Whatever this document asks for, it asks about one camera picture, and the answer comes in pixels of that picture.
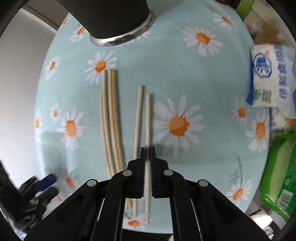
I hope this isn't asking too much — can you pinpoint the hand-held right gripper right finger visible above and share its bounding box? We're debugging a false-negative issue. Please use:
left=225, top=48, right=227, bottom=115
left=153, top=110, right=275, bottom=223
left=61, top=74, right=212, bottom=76
left=150, top=146, right=271, bottom=241

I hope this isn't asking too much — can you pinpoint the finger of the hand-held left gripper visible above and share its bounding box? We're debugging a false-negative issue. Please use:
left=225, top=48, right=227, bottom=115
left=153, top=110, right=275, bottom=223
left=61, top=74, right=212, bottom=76
left=30, top=188, right=59, bottom=209
left=20, top=175, right=57, bottom=193

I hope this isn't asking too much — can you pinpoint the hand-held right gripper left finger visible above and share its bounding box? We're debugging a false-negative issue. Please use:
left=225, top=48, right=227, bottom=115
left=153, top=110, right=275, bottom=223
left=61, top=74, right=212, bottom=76
left=24, top=147, right=147, bottom=241

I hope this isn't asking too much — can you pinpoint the light wooden chopstick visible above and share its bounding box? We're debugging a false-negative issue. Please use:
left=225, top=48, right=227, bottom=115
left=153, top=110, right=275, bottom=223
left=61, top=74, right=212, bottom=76
left=144, top=93, right=153, bottom=224

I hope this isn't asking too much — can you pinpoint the bundle of wooden chopsticks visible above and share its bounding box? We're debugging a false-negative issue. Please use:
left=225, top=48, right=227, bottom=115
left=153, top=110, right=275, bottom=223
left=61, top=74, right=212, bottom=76
left=100, top=69, right=145, bottom=219

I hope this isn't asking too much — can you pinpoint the black cylindrical utensil holder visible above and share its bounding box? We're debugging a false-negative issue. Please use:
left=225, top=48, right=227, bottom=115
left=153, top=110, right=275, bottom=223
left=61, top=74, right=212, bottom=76
left=58, top=0, right=156, bottom=47

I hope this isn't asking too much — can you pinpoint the blue daisy print tablecloth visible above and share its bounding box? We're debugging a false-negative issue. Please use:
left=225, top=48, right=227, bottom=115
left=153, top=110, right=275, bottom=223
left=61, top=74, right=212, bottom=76
left=34, top=0, right=271, bottom=234

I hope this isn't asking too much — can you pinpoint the green plastic bag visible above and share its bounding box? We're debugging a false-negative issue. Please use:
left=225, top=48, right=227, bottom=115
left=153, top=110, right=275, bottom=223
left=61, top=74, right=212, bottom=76
left=259, top=130, right=296, bottom=222

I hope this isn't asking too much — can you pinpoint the small white bag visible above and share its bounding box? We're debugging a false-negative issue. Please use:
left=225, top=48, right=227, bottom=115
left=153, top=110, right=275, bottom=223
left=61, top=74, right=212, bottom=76
left=270, top=107, right=296, bottom=133

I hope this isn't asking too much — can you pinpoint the white and blue bag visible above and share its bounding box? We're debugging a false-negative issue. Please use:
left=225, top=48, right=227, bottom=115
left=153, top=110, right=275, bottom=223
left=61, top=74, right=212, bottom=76
left=245, top=43, right=296, bottom=108

